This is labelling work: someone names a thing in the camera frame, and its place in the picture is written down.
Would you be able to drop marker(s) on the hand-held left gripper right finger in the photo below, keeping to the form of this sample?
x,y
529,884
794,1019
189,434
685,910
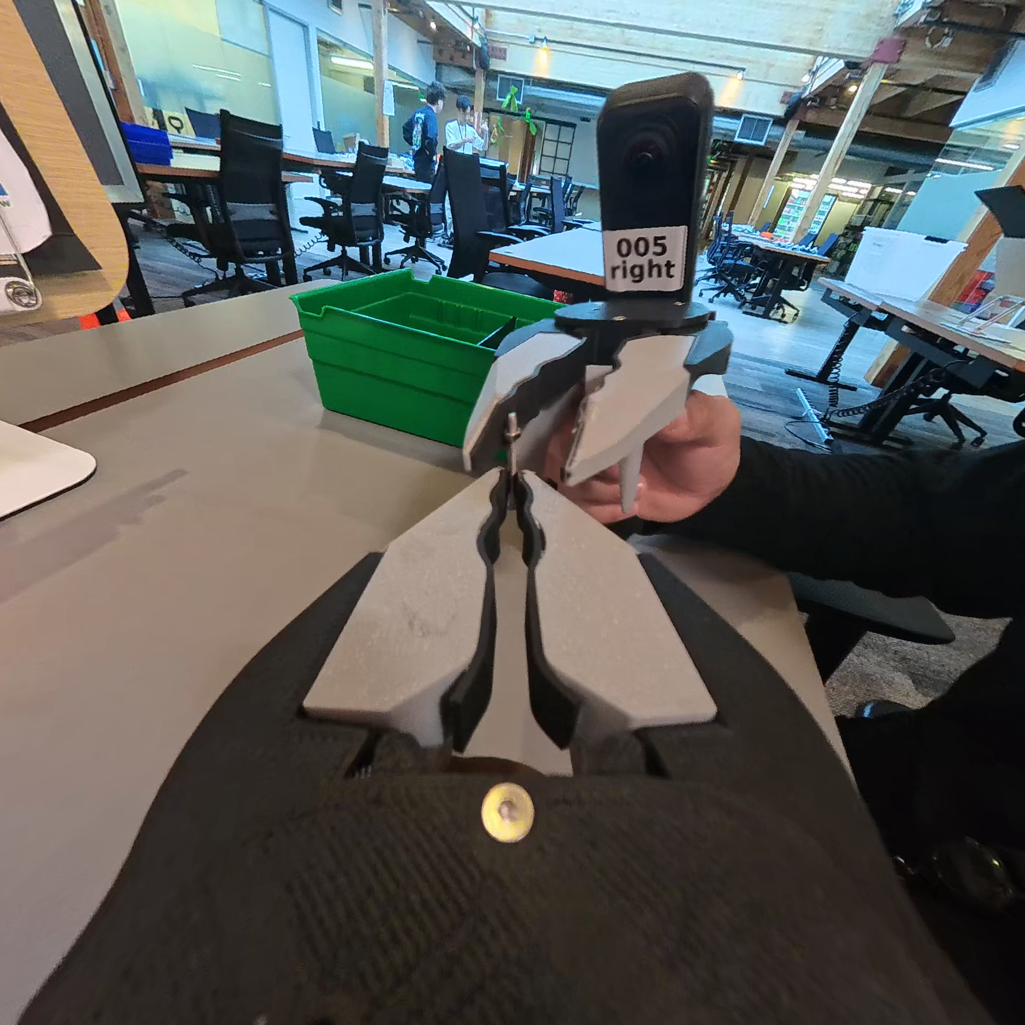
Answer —
x,y
616,632

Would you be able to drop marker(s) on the person's black clothed body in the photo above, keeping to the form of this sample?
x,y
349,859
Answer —
x,y
961,761

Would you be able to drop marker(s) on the green plastic bin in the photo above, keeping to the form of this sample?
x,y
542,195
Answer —
x,y
384,368

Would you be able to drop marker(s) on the black studio light panel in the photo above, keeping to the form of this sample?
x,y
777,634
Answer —
x,y
1005,210

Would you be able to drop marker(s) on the wooden support post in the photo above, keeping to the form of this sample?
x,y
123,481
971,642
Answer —
x,y
841,152
120,56
777,172
381,72

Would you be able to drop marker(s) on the blue plastic bin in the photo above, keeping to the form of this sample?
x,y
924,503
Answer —
x,y
148,144

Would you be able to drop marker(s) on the white cardboard panel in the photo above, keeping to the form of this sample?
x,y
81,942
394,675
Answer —
x,y
905,264

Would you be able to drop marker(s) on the wooden backing board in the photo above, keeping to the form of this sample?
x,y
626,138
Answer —
x,y
72,200

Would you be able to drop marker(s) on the orange traffic cone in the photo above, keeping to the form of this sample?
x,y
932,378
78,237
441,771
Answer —
x,y
104,319

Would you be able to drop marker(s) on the small metal bolt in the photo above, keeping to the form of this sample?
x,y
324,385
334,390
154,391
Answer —
x,y
512,448

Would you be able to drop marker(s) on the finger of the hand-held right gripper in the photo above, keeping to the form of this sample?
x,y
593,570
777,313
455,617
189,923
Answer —
x,y
632,400
504,376

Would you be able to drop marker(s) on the dark grey office chair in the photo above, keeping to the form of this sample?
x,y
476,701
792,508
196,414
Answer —
x,y
881,608

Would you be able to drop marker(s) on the printed instruction sheet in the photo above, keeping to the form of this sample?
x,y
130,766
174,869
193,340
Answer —
x,y
20,200

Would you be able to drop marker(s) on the green hanging plant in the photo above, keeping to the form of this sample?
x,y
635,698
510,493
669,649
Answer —
x,y
516,104

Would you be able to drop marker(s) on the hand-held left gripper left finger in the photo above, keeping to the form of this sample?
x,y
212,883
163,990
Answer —
x,y
408,632

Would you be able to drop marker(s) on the grey partition panel on stand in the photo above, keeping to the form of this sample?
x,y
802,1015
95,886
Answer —
x,y
96,96

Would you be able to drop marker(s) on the person's right forearm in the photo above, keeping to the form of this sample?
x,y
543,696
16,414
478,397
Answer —
x,y
865,520

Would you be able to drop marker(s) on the person's right hand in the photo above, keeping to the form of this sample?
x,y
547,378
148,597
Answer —
x,y
689,464

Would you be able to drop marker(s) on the small ceiling vent grille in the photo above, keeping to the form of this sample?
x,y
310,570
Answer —
x,y
754,128

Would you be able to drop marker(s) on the black office chair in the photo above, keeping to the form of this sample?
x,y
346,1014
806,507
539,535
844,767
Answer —
x,y
420,232
248,200
725,256
472,208
356,208

